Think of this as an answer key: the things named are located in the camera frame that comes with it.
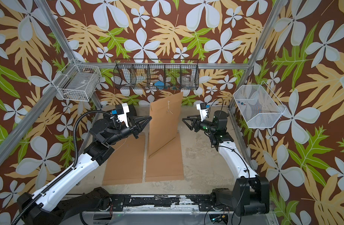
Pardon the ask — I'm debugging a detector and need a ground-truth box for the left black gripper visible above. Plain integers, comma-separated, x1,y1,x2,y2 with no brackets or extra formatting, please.
105,115,149,147

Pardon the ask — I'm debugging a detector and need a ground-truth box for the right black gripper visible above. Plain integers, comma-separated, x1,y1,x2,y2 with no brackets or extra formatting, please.
184,116,218,137

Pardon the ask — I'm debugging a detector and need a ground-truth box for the brown file bag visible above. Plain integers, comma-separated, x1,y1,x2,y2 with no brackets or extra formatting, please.
102,133,145,185
148,92,183,157
145,133,184,182

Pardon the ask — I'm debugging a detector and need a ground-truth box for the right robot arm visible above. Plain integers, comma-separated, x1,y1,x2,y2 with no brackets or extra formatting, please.
182,110,270,217

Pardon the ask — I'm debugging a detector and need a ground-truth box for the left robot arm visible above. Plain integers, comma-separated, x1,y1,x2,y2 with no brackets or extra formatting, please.
12,112,152,225

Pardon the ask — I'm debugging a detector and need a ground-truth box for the blue object in basket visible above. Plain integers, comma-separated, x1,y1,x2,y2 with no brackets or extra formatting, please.
154,81,165,90

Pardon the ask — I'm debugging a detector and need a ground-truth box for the white mesh basket right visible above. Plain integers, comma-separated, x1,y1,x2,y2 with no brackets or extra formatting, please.
233,82,287,129

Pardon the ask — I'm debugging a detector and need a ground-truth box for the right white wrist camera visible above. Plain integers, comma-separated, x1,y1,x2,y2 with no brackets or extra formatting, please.
196,102,210,121

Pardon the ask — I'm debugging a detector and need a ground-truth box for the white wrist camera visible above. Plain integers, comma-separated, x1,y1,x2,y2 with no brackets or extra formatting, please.
111,103,129,127
196,102,210,121

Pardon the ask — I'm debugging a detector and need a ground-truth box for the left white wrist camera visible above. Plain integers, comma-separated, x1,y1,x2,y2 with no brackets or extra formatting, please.
111,103,129,127

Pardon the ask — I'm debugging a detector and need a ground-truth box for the black wire basket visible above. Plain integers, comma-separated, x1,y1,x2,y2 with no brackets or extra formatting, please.
112,59,200,91

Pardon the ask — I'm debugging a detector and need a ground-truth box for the white wire basket left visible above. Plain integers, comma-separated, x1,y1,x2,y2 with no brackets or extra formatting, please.
54,61,102,102

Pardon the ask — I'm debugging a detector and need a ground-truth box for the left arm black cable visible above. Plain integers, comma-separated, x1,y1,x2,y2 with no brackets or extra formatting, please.
10,110,113,225

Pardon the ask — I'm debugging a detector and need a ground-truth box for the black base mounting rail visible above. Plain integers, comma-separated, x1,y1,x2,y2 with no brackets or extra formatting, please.
97,194,231,212

